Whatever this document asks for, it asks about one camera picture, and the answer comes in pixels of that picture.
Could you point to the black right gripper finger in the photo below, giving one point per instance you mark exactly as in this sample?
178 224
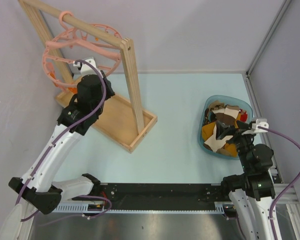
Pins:
223 130
243 125

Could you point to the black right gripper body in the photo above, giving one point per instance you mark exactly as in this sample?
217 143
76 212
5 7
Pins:
243 142

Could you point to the pink round clip hanger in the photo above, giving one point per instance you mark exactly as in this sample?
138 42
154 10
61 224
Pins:
72 55

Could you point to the cream brown striped sock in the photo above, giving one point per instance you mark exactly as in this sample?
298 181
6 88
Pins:
219 144

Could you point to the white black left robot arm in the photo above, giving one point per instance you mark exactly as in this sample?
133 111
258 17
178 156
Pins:
37 185

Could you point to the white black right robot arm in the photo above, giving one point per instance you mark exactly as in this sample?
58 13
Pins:
253 192

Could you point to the pile of socks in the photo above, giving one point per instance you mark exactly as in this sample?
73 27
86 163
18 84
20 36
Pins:
228 114

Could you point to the wooden hanger rack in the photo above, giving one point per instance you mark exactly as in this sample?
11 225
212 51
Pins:
123 118

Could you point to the mustard yellow sock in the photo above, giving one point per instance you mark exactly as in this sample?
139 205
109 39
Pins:
208 133

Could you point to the blue plastic sock bin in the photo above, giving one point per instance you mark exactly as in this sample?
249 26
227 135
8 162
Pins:
226 100

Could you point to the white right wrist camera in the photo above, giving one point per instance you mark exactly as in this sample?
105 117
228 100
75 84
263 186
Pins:
259 125

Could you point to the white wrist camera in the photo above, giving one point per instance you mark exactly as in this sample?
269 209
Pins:
85 68
259 125

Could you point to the aluminium frame profile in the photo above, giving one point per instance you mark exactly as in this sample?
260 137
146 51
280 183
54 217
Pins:
273 78

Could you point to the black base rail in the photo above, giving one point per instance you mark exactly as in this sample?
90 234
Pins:
178 197

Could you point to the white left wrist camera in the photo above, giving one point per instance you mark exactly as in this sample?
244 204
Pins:
85 68

